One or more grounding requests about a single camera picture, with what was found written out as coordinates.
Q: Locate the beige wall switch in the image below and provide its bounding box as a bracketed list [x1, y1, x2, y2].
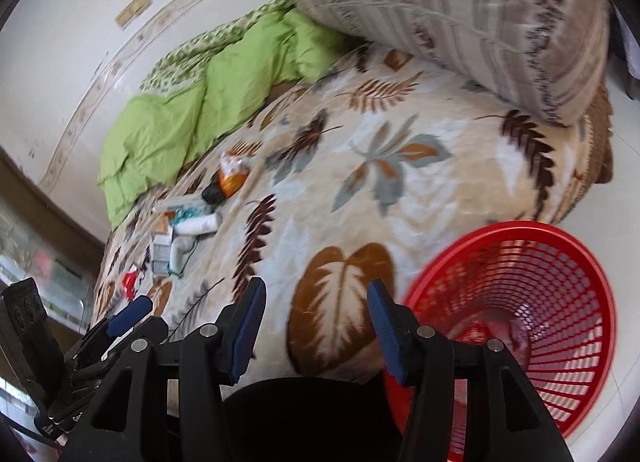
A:
[115, 0, 152, 29]

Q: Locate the black bag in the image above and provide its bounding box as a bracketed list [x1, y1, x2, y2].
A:
[201, 183, 227, 207]

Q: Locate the orange medicine box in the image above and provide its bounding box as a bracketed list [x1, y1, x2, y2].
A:
[151, 212, 175, 236]

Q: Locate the red white foot-print bag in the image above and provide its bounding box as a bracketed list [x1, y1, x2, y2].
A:
[122, 266, 139, 302]

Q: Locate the white face mask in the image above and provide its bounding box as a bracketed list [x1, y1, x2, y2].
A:
[168, 236, 196, 277]

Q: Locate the white spray bottle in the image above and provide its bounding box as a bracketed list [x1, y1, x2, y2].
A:
[172, 213, 222, 236]

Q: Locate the leaf pattern beige blanket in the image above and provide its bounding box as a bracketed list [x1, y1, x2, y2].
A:
[94, 45, 613, 384]

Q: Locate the orange white snack wrapper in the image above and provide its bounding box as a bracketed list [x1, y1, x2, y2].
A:
[218, 152, 250, 198]

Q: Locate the white blue medicine box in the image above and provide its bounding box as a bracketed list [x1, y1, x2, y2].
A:
[150, 233, 172, 277]

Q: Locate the striped brown cushion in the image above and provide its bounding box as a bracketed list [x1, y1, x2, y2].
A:
[295, 0, 608, 125]

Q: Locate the red plastic mesh basket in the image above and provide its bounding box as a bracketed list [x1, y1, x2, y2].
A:
[386, 221, 616, 461]

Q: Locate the white long medicine box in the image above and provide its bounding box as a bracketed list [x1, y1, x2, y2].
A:
[152, 193, 207, 213]

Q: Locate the green quilt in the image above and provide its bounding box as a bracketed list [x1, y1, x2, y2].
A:
[96, 0, 347, 227]

